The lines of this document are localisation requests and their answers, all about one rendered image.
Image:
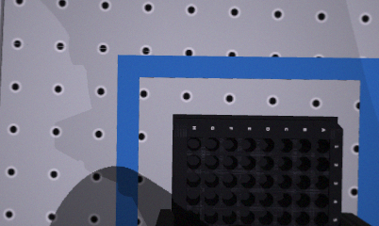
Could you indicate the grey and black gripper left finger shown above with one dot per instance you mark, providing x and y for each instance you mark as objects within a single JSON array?
[{"x": 165, "y": 218}]

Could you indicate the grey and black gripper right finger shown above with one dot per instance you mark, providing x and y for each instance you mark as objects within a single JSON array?
[{"x": 349, "y": 219}]

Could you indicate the blue tape outline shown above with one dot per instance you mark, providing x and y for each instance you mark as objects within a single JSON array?
[{"x": 131, "y": 68}]

